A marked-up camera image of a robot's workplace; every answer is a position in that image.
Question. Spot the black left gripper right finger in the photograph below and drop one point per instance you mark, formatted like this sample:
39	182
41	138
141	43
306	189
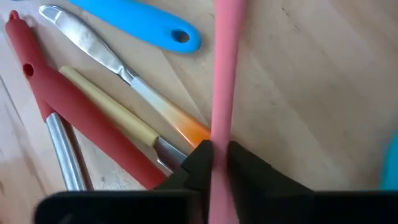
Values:
280	205

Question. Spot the teal silicone spatula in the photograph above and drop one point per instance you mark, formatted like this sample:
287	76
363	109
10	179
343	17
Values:
391	161

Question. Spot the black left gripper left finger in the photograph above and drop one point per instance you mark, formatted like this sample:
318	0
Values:
140	207

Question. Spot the pink silicone spatula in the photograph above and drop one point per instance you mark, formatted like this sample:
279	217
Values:
225	77

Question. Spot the red silicone spoon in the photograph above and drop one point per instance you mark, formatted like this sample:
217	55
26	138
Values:
93	124

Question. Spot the blue silicone spoon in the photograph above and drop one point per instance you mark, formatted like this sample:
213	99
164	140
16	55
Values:
140	21

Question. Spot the red whisk with steel shaft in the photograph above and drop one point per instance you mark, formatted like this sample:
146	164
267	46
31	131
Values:
21	40

